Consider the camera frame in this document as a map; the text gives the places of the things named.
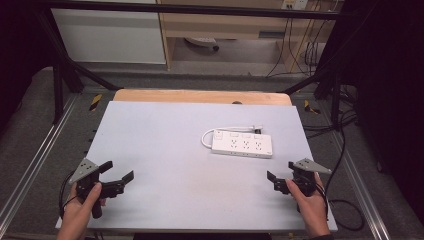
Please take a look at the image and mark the white cabinet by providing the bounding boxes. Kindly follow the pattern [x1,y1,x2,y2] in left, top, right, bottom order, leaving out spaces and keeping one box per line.
[50,0,167,65]

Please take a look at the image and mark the bundle of black cables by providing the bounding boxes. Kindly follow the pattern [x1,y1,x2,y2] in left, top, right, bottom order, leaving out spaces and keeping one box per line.
[265,16,334,79]

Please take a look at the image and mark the light wooden table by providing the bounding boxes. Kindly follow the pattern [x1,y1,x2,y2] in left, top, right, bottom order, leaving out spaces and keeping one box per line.
[112,88,293,107]

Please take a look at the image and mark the yellow cable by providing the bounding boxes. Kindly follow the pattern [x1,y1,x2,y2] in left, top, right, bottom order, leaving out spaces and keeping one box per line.
[289,0,338,73]

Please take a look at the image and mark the yellow black tape marker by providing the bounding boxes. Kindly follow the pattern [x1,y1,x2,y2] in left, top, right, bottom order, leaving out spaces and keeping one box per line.
[303,99,322,116]
[88,93,103,113]

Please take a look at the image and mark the white wall socket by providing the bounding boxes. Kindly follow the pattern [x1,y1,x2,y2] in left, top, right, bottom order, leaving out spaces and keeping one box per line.
[281,0,310,11]

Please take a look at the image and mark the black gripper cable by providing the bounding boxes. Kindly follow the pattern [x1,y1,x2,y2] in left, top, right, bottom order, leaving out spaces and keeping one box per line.
[323,128,366,232]
[58,170,80,218]

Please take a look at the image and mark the black metal frame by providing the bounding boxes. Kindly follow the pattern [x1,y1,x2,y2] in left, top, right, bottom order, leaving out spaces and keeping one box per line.
[33,0,348,132]

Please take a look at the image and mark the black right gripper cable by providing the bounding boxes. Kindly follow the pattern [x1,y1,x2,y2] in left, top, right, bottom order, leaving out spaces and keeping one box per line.
[323,128,366,232]

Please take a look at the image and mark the grey table cover board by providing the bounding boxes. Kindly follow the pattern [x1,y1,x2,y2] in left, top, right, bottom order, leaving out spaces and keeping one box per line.
[54,100,339,234]

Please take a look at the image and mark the white power strip cable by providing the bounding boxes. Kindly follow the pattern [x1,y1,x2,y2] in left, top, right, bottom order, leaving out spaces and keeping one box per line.
[200,124,265,150]

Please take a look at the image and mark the person's right hand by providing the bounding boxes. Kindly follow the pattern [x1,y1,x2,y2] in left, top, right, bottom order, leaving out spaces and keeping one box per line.
[285,172,332,239]

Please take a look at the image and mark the black curtain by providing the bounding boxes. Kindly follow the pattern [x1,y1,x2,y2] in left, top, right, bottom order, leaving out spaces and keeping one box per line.
[328,0,424,218]
[0,0,56,134]

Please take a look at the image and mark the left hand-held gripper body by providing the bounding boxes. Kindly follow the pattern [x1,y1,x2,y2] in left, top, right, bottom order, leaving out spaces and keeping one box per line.
[68,158,126,220]

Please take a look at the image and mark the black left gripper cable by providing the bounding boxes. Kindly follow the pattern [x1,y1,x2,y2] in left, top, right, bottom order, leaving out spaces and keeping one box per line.
[58,170,80,218]

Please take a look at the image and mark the light wooden desk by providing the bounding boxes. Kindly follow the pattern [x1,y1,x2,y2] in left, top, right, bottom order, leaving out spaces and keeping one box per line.
[155,0,338,72]

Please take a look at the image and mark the aluminium floor rail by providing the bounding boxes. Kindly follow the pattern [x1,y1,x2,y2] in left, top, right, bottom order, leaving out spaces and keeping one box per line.
[0,94,80,228]
[331,131,392,240]

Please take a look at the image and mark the small white power strip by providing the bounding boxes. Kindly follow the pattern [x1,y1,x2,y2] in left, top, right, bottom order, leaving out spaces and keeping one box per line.
[184,36,221,52]

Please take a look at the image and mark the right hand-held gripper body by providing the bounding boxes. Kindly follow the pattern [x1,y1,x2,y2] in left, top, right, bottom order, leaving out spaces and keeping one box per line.
[273,158,333,198]

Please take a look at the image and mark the person's left hand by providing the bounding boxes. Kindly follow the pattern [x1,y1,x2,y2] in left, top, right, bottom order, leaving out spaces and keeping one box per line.
[55,182,107,240]

